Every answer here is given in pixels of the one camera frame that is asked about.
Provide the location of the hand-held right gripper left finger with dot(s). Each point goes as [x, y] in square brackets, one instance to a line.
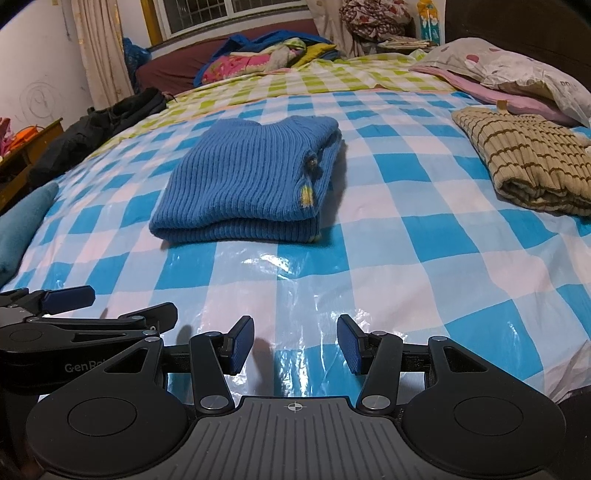
[240, 344]

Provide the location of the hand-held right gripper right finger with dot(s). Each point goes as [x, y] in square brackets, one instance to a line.
[353, 344]

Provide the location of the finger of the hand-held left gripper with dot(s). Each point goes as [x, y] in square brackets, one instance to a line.
[69, 297]
[157, 314]

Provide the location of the blue knit striped sweater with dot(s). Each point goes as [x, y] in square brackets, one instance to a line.
[240, 184]

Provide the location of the teal cloth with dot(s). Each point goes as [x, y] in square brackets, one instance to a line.
[23, 226]

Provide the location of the blue checked plastic bed sheet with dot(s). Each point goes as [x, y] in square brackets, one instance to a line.
[415, 258]

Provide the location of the wooden desk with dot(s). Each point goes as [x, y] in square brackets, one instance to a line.
[37, 143]

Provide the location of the orange cloth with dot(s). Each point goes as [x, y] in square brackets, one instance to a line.
[23, 137]

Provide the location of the black jacket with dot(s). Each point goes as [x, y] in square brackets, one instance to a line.
[92, 129]

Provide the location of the pink floral cloth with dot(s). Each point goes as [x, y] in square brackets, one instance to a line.
[3, 138]

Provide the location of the beige curtain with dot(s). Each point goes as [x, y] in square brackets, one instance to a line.
[323, 18]
[101, 55]

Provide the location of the maroon sofa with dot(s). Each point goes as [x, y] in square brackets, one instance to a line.
[171, 69]

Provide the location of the blue plastic bag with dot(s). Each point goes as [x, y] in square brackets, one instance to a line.
[134, 60]

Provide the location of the beige striped folded sweater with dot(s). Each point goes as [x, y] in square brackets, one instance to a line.
[531, 157]

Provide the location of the pink floral pillow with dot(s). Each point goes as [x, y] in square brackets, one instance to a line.
[231, 64]

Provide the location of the green checked bed sheet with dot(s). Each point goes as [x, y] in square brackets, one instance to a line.
[323, 74]

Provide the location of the pale crumpled cloth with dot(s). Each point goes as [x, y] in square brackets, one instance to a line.
[281, 57]

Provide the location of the yellow cloth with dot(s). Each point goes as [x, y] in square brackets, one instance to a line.
[316, 51]

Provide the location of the colourful bedding pile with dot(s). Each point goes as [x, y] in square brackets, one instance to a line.
[268, 39]

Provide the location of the barred window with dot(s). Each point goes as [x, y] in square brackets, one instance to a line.
[198, 14]

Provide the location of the stack of papers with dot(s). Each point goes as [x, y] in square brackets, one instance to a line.
[406, 44]

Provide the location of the white spotted pillow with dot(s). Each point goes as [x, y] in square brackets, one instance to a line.
[498, 64]

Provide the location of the floral cloth bundle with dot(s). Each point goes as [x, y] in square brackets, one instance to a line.
[374, 18]

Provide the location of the yellow and blue carton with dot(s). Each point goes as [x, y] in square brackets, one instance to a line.
[427, 21]

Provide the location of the dark wooden headboard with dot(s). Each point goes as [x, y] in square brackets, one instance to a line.
[531, 27]

